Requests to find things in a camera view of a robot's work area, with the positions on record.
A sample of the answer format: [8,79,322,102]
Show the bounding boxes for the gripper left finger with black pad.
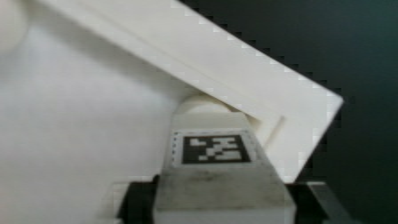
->
[118,175,161,224]

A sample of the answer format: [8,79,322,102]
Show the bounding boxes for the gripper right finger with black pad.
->
[287,181,363,224]

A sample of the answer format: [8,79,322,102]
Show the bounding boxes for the white table leg with tag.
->
[154,96,297,224]

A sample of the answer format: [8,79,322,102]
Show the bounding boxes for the white square table top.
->
[0,0,344,224]

